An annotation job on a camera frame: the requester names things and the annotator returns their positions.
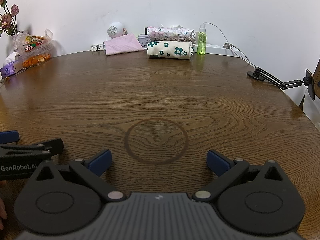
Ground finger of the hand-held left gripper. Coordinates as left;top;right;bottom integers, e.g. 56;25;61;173
0;138;64;159
0;130;20;144

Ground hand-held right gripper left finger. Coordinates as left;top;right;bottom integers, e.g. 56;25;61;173
30;149;125;202

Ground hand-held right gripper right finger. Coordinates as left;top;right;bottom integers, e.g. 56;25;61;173
192;149;288;202

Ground pink and blue mesh vest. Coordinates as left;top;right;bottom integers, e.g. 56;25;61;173
104;34;144;56

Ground person's left hand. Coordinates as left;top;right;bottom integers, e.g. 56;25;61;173
0;181;8;230

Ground purple tissue box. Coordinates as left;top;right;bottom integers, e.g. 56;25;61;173
0;54;23;79

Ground clear plastic snack bag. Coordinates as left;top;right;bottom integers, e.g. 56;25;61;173
15;29;54;68

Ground clear glass vase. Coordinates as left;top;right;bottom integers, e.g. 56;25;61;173
11;31;28;53

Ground long white power strip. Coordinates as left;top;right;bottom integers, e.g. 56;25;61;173
206;44;241;57

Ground dried pink flowers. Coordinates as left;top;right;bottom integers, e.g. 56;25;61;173
0;0;20;37

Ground green spray bottle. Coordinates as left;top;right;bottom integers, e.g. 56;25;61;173
197;23;208;55

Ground cream green-flower folded cloth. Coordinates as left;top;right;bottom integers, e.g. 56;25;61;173
147;41;195;60

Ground grey tin box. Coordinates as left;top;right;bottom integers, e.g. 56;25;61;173
137;33;151;49

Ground white astronaut figurine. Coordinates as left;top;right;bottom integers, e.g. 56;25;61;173
107;22;127;39

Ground pink floral folded cloth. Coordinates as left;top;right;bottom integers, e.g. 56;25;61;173
146;25;196;43

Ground white charging cable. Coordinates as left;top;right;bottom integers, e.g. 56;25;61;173
204;22;256;67

